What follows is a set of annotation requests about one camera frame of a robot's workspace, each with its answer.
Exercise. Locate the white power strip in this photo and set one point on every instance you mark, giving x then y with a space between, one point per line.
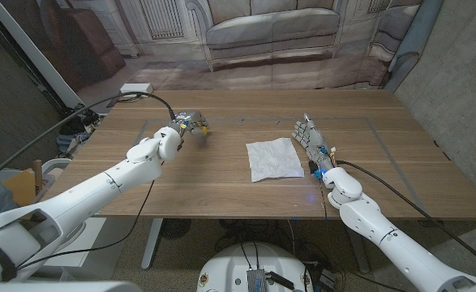
136 87

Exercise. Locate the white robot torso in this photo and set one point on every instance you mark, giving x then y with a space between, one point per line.
229 263

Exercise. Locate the printed sofa room backdrop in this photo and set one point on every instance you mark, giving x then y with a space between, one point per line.
262 40

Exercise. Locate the orange cardboard box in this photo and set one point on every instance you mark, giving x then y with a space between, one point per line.
20 188

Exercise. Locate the grey table leg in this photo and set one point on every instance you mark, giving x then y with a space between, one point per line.
357 243

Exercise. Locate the white chair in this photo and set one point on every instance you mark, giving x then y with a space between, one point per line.
57 164

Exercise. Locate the grey finned electronics box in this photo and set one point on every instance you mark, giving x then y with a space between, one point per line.
256 280

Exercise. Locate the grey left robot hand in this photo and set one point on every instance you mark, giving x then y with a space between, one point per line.
193 119

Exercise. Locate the white backdrop frame pole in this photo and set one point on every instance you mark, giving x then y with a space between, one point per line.
39 57

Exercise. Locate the grey blue rolled sheet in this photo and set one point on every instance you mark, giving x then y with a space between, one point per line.
414 40

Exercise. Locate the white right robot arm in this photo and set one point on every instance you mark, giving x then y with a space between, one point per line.
383 235

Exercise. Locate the small yellow plastic item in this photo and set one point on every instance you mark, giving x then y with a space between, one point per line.
202 128

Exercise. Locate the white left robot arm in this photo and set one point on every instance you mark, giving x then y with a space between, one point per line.
99 194

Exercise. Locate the white tissue paper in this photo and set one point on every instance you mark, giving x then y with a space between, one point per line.
274 160

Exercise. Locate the white floor panel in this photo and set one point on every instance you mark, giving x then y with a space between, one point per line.
95 231

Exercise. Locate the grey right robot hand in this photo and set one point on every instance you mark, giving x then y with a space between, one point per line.
315 142

